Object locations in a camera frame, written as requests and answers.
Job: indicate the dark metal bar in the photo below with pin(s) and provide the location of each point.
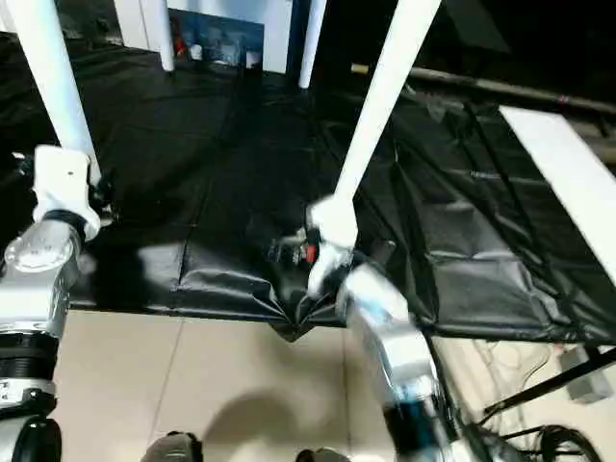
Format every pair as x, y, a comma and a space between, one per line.
505, 89

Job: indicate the red bottle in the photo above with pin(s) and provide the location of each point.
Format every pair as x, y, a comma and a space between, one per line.
179, 45

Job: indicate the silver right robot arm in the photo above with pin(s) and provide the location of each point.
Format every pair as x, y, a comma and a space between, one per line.
399, 337

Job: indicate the small grey power box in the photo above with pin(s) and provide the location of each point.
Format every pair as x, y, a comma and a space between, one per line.
584, 380

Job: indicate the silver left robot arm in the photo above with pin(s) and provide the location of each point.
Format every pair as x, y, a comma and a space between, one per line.
33, 289

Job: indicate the dark left robot foot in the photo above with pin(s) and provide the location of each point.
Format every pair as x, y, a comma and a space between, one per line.
173, 447

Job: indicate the white mug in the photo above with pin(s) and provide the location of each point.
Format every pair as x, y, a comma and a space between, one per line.
196, 52
253, 60

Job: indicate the white flat board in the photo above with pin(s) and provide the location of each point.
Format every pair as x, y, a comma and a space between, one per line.
563, 168

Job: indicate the yellowish label tag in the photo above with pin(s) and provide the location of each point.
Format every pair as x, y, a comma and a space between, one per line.
358, 68

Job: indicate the black work mat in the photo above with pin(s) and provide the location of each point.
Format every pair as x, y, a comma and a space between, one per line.
216, 168

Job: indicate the white glass door cabinet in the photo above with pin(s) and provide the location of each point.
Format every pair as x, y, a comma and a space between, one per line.
279, 33

